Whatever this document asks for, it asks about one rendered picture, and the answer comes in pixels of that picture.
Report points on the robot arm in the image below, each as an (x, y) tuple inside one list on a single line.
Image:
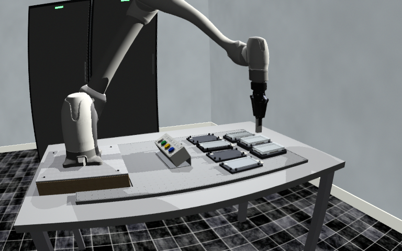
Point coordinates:
[(81, 111)]

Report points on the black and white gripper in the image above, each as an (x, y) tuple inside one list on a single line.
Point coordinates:
[(259, 103)]

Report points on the white button panel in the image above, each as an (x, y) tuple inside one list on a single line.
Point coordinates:
[(179, 156)]

